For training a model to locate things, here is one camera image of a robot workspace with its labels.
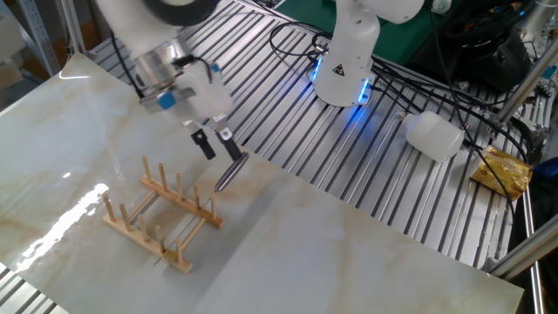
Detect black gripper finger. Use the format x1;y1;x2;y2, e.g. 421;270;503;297
182;119;218;161
212;113;243;162

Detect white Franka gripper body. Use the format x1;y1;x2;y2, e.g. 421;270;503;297
174;65;235;123

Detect steel cleaver knife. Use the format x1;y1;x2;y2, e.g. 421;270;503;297
152;151;250;267

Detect wooden peg knife rack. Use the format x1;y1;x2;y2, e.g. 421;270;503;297
101;155;225;275

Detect green cutting mat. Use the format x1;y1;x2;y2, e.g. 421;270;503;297
274;0;441;67

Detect marble pattern table mat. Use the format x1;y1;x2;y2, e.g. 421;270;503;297
0;51;525;314

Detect perforated steel shelf upright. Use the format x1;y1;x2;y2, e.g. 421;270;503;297
16;0;61;79

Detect white plastic bottle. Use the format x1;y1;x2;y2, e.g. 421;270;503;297
397;109;466;163

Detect black equipment bag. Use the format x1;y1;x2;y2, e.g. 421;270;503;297
407;0;538;93

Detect gold foil snack packet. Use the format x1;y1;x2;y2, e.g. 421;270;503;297
469;146;534;201

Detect blue round object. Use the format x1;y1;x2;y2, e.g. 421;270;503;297
532;156;558;181

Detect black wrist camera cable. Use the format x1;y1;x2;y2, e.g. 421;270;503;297
108;32;215;99

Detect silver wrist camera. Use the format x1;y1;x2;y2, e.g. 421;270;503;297
139;85;197;115

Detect thin aluminium frame post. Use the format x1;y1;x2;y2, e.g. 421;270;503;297
55;0;88;57

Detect black cables on table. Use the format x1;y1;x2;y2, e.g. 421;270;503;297
370;56;534;165

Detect slanted aluminium frame post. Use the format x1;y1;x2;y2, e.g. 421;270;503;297
492;37;558;128

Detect thick aluminium frame beam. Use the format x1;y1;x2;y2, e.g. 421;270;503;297
485;213;558;281

